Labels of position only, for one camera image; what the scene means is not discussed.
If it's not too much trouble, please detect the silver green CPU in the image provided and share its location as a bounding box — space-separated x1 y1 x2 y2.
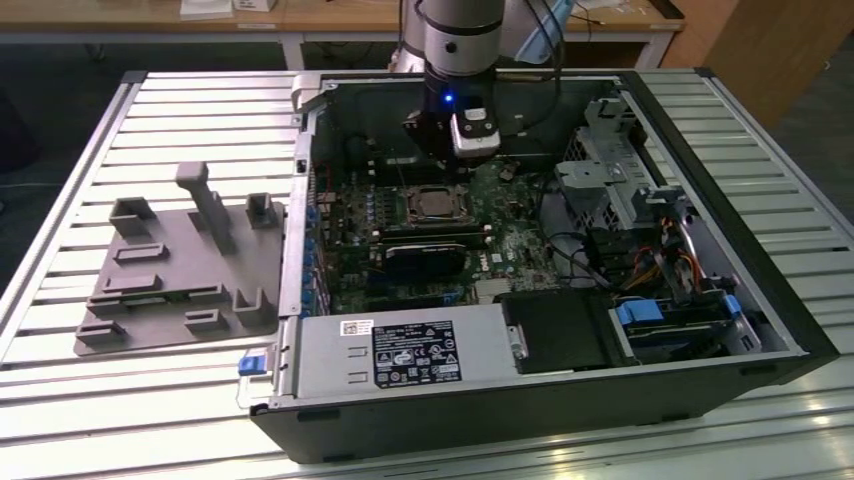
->
416 192 456 217

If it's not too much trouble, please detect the metal socket cover frame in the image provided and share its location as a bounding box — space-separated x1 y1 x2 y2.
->
399 184 472 226

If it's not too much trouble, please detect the CPU socket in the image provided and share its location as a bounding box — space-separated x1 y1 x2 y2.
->
396 183 474 227

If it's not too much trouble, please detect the green motherboard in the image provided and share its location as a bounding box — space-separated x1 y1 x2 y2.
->
312 149 555 314

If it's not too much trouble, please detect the black graphics card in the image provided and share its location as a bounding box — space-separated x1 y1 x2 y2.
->
383 241 467 279

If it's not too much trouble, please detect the grey metal drive cage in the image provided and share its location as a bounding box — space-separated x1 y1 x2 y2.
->
553 97 695 231

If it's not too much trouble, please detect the wooden desk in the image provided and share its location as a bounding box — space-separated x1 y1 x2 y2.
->
0 0 689 71

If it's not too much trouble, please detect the small silver heatsink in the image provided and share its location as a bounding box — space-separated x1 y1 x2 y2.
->
476 279 514 303

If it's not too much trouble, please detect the black fan shroud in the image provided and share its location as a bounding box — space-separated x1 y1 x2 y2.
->
498 291 619 375

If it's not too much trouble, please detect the grey power supply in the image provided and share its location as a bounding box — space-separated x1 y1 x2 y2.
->
292 304 519 396

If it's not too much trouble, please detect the grey parts rack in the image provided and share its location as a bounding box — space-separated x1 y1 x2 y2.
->
72 162 288 357

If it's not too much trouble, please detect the wooden cabinet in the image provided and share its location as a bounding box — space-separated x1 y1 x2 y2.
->
666 0 854 129

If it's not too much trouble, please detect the black PC case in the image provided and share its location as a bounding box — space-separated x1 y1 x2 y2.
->
250 67 842 464

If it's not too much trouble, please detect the white silver wrist camera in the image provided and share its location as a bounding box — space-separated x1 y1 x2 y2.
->
451 106 502 161

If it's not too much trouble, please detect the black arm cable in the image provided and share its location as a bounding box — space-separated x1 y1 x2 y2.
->
513 0 569 139

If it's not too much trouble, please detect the yellow orange wire bundle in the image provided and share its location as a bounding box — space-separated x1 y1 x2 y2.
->
623 244 706 291

